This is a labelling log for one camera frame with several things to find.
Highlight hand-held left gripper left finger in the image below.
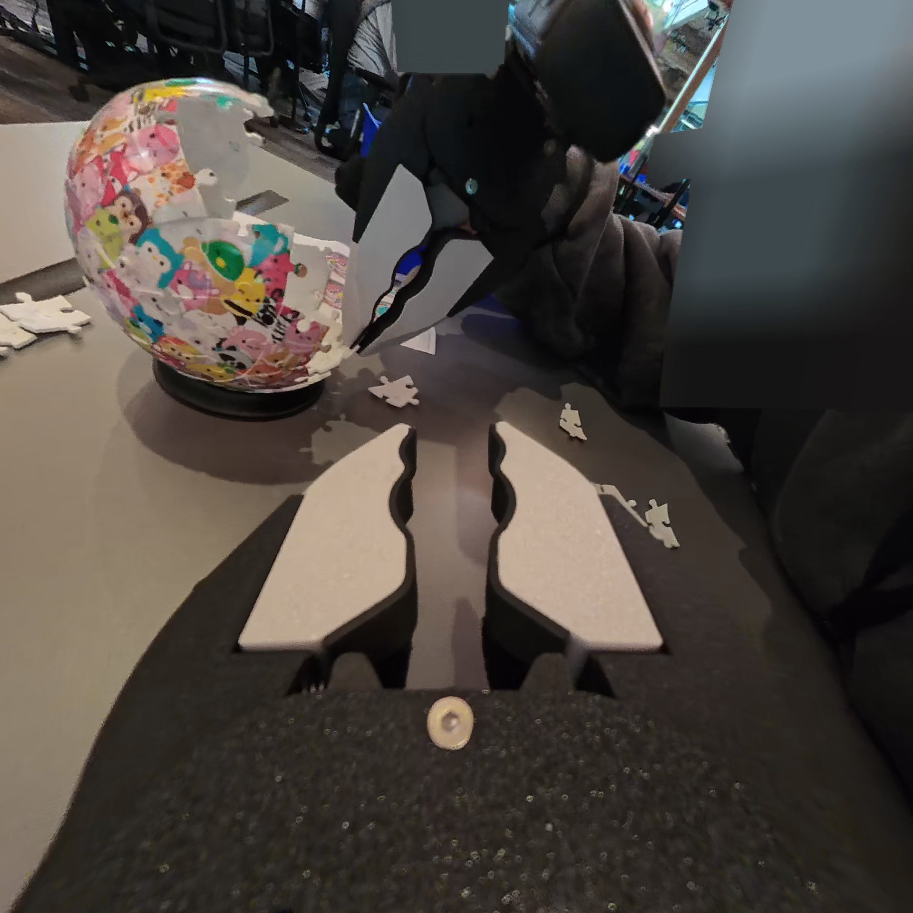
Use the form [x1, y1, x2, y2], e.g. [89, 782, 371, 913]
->
[237, 423, 418, 691]

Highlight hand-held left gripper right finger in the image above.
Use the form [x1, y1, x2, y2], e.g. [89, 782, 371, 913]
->
[486, 421, 666, 691]

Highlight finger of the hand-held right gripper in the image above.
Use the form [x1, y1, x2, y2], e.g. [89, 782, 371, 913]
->
[362, 230, 495, 355]
[341, 170, 437, 352]

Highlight colourful 3D puzzle ball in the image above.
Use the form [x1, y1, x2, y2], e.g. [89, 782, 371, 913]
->
[64, 78, 362, 395]

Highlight joined white puzzle pieces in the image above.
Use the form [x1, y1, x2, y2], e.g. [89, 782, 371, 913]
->
[594, 482, 681, 550]

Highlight black ball stand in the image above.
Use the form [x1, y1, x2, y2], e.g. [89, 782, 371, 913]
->
[152, 355, 330, 421]

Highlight printed instruction sheet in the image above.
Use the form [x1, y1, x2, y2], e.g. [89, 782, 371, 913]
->
[324, 243, 438, 355]

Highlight person's dark clothing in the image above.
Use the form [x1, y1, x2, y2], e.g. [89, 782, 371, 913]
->
[742, 407, 913, 721]

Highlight black office chair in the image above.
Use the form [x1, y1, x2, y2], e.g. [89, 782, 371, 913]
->
[43, 0, 236, 101]

